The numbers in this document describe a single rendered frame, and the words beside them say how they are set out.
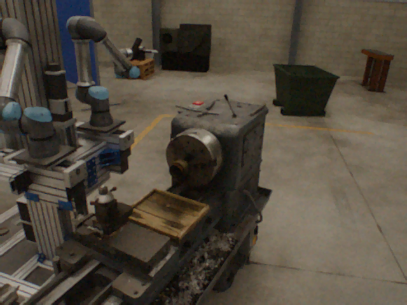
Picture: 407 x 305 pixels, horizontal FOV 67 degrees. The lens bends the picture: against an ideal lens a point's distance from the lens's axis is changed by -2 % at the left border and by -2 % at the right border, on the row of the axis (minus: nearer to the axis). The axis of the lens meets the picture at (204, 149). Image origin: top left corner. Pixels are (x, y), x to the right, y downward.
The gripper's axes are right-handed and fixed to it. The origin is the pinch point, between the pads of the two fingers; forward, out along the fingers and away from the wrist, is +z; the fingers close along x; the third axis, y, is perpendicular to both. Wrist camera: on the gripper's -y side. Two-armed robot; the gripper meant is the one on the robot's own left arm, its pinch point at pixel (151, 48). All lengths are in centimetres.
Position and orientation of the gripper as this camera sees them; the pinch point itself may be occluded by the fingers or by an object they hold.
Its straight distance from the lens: 248.6
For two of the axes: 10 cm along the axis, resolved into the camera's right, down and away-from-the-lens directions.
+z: 6.3, -2.9, 7.2
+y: -1.4, 8.7, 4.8
